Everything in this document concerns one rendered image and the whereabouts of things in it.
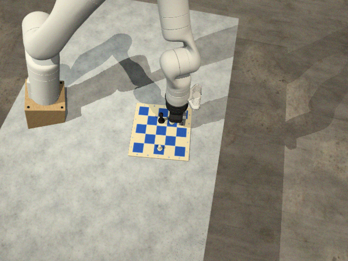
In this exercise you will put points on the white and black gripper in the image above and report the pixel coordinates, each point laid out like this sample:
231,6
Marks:
177,106

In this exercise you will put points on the blue and cream chessboard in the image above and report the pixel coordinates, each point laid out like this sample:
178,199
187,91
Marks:
148,133

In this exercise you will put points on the black chess king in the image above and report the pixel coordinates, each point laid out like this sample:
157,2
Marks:
161,119

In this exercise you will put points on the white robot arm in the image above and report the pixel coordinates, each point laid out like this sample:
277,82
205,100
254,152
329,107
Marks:
45,35

